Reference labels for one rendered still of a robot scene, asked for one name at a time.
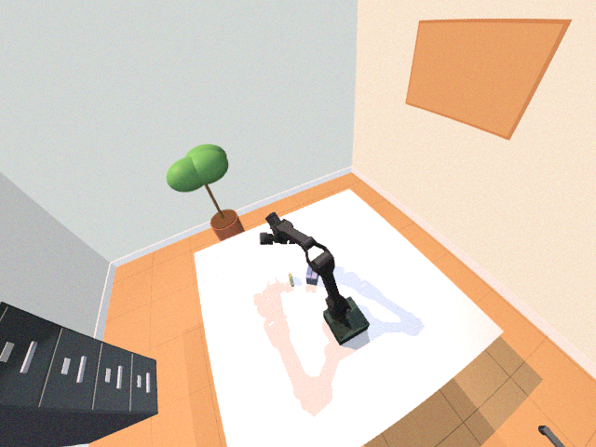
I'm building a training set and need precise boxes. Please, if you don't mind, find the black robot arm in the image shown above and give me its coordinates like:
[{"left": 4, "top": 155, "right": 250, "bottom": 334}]
[{"left": 265, "top": 212, "right": 352, "bottom": 325}]

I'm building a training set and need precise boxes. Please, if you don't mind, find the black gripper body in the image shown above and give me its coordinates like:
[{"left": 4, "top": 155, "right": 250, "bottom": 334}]
[{"left": 259, "top": 232, "right": 295, "bottom": 245}]

